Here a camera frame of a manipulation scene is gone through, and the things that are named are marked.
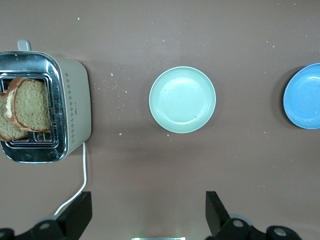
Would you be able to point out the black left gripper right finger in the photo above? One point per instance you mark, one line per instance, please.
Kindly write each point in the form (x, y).
(217, 220)

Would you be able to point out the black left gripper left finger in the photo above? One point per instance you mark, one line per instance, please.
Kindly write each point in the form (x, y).
(75, 217)

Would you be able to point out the brown bread slice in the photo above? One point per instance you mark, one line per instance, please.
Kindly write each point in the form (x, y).
(5, 125)
(32, 105)

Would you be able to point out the pale green plate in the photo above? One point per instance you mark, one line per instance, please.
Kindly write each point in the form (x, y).
(182, 100)

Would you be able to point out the blue plate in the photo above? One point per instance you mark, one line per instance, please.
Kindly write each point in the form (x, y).
(305, 97)

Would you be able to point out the beige chrome toaster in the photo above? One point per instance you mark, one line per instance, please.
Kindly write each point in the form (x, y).
(75, 100)

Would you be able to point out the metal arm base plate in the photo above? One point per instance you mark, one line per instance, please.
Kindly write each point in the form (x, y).
(157, 238)

